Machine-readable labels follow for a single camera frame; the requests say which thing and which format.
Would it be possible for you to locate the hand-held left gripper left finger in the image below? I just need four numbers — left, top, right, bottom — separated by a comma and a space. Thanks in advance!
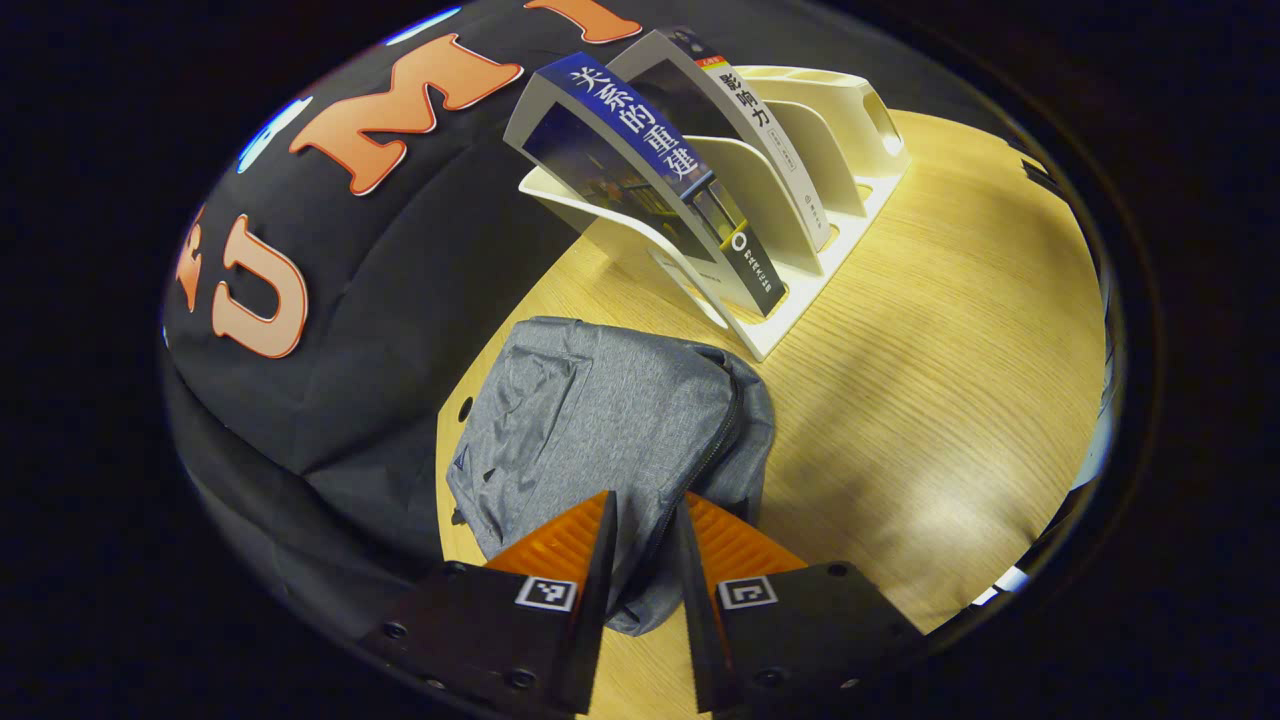
360, 490, 619, 716

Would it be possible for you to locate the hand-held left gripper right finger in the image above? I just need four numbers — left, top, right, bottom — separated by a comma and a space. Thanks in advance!
675, 490, 926, 713

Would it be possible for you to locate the grey schoolbag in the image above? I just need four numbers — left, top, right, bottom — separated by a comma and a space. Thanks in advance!
445, 316, 776, 638

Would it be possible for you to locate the blue book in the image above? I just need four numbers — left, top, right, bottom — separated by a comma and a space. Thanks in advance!
503, 52, 791, 319

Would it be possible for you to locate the grey portrait book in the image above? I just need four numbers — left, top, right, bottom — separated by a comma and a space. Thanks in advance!
607, 27, 836, 253

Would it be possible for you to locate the white bookshelf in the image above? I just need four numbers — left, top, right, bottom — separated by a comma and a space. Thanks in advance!
518, 65, 913, 363

